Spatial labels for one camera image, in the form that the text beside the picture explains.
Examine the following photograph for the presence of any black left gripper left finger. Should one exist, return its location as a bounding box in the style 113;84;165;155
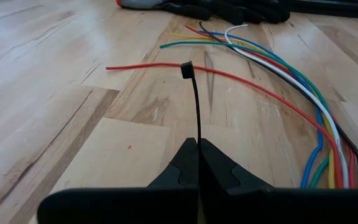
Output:
37;138;200;224

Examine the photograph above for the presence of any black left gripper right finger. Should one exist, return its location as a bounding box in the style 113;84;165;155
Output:
200;138;358;224

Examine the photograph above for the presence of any blue wire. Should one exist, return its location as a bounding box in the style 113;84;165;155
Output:
197;30;324;189

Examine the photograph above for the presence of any white wire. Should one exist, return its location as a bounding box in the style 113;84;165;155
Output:
224;24;350;189

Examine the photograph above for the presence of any red wire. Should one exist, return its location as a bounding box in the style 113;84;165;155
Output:
185;25;357;189
106;62;344;189

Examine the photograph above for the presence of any black zip tie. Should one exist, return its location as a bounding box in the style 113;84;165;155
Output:
180;61;203;150

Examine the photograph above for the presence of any grey and red cloth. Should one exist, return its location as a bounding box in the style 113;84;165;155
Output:
116;0;291;26

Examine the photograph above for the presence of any black aluminium table frame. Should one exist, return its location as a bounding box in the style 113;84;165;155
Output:
286;0;358;20

